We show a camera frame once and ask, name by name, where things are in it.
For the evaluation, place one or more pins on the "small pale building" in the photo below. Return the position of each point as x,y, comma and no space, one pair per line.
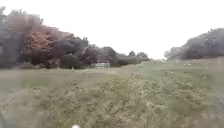
101,65

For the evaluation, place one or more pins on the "grass meadow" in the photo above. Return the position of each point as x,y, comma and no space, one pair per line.
116,96

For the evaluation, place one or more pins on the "wood of autumn trees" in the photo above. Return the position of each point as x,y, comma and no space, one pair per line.
50,46

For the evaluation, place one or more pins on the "robot's own part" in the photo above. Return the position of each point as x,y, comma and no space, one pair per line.
75,126

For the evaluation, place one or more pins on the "trees on hillside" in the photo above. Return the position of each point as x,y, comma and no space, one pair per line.
200,46

